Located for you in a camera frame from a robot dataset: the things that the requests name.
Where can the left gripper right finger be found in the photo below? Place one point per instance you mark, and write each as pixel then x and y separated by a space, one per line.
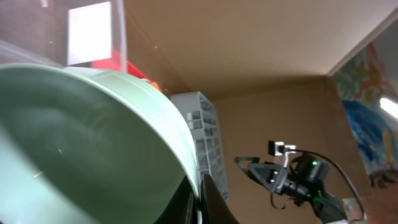
pixel 213 207

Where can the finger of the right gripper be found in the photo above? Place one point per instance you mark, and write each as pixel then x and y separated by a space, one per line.
pixel 244 162
pixel 271 176

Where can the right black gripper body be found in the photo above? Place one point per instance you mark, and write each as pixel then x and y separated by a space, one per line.
pixel 288 187

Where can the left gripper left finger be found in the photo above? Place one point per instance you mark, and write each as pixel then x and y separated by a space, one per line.
pixel 181 208

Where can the mint green bowl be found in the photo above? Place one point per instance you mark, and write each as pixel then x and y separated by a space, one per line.
pixel 80 145

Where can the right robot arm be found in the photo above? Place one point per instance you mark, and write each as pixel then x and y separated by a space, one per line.
pixel 302 179

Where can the grey dishwasher rack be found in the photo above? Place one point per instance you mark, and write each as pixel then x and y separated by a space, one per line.
pixel 201 117

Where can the clear plastic waste bin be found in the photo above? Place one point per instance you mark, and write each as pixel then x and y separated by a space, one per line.
pixel 82 33

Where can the red serving tray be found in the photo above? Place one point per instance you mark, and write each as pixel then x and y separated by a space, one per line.
pixel 130 67

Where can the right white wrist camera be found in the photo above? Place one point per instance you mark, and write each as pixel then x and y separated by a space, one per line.
pixel 280 149

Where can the colourful wall poster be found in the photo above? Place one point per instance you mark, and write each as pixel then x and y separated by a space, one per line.
pixel 361 83

